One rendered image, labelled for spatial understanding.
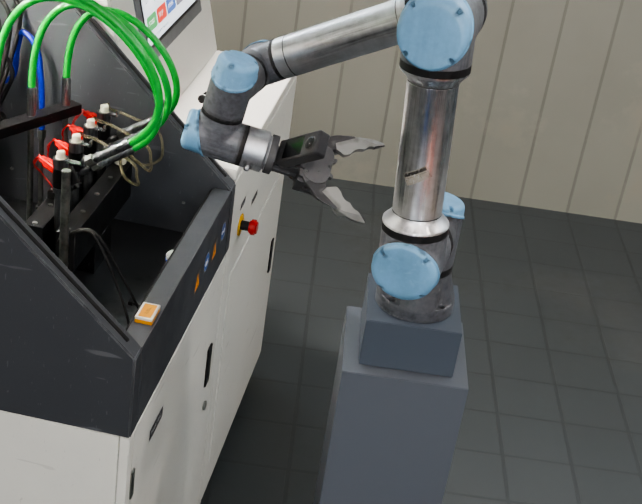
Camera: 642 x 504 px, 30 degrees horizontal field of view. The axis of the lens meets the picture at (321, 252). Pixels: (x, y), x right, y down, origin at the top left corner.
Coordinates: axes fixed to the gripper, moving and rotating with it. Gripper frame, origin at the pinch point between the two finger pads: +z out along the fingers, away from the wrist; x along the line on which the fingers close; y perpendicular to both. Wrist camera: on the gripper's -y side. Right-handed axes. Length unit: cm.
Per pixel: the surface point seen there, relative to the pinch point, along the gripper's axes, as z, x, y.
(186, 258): -28.3, 19.1, 17.5
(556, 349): 99, -21, 169
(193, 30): -42, -50, 76
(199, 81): -37, -38, 77
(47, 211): -56, 17, 23
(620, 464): 109, 17, 126
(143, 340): -32, 39, -3
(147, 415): -27, 49, 12
